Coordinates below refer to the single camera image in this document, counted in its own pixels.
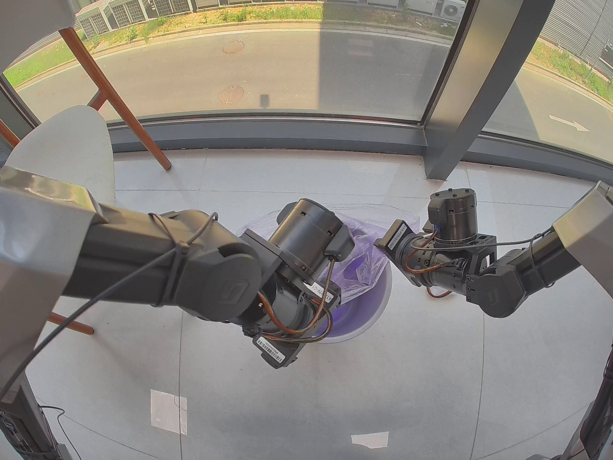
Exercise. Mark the white trash bin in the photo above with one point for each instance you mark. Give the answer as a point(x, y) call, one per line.
point(373, 314)

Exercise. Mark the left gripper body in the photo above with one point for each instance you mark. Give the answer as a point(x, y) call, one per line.
point(282, 314)

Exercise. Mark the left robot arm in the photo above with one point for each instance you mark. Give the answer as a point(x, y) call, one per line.
point(143, 257)

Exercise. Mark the purple plastic bag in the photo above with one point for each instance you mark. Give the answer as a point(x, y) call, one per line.
point(368, 266)

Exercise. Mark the window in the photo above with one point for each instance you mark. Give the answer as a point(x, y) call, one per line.
point(287, 74)

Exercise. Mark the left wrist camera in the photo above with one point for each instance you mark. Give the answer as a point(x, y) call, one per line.
point(341, 246)

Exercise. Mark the white chair wooden legs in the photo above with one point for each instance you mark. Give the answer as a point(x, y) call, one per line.
point(67, 151)

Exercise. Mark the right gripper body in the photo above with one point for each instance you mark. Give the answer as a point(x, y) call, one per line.
point(431, 269)

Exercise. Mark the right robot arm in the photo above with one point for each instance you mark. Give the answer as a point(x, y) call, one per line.
point(507, 276)

